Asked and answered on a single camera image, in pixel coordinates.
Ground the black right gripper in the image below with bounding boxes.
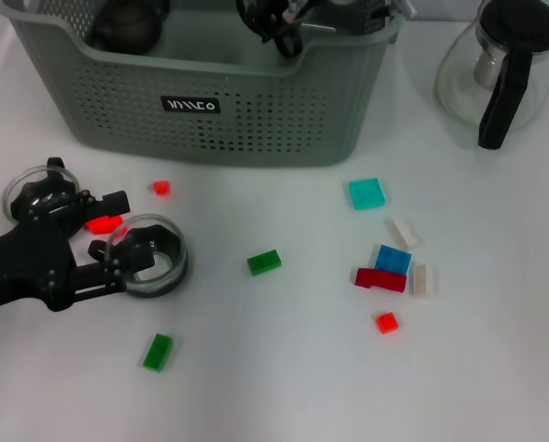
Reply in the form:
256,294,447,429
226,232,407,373
283,0,345,23

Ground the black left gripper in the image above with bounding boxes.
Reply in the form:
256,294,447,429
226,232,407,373
0,188,156,314

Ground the glass teacup black base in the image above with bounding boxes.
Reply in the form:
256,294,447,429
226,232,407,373
89,0,169,54
88,214,189,299
235,0,306,59
2,157,82,227

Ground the grey perforated storage bin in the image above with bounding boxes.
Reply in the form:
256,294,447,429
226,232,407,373
6,0,409,168

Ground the orange-red flat brick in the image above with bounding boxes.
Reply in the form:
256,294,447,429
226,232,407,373
85,215,123,236

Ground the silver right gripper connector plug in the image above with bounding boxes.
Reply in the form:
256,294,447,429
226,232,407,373
391,0,417,20

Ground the green rectangular brick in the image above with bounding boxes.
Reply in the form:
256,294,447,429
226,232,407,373
142,333,173,372
246,250,284,276

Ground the teal square brick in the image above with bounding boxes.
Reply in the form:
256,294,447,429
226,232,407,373
347,177,387,212

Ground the dark red long brick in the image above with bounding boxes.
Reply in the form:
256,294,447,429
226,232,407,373
355,267,407,294

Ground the blue square brick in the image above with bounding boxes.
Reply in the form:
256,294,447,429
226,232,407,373
374,244,414,276

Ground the red square flat brick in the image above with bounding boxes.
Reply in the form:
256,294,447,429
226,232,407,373
375,311,401,335

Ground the glass teapot black handle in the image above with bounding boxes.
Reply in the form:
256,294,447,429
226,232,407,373
433,0,549,151

